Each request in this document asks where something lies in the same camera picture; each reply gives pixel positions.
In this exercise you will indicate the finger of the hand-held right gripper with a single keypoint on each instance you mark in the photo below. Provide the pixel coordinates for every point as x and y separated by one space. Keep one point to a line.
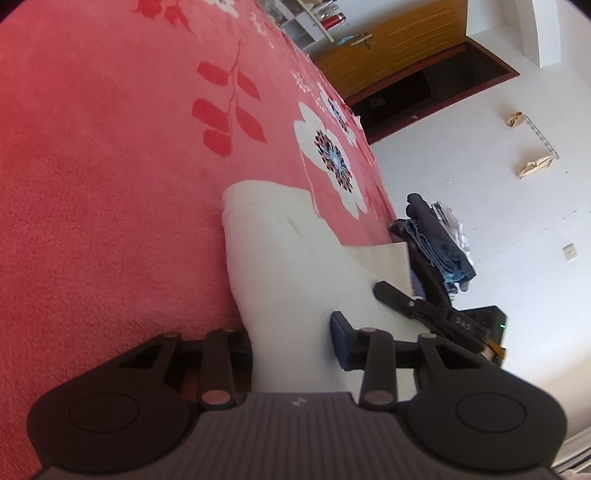
406 304

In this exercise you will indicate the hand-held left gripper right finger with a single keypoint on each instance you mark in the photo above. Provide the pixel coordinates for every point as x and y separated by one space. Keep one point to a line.
341 339

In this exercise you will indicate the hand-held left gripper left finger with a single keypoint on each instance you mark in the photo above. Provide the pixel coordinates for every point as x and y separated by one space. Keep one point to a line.
217 360

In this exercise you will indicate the dark grey garment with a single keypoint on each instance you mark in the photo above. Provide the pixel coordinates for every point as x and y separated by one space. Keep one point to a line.
438 226

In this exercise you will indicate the white crumpled garment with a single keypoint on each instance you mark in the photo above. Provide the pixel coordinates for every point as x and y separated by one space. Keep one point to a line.
455 226

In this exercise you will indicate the brown paper scrap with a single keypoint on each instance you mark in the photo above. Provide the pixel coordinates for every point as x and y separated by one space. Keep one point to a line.
515 119
535 166

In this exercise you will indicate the red floral blanket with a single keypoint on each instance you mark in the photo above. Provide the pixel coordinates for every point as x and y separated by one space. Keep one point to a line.
115 184

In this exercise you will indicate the wooden door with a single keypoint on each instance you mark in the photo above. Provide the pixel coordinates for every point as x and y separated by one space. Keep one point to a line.
406 41

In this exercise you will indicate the red bottle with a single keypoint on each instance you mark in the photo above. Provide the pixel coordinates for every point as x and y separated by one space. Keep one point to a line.
333 21

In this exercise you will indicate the white desk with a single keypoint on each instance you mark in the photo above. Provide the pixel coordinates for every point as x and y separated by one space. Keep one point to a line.
309 27

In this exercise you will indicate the wall socket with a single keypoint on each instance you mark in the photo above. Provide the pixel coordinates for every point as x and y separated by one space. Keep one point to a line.
570 252

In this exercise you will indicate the metal wall rail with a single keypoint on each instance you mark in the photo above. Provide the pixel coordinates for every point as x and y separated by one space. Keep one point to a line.
541 137

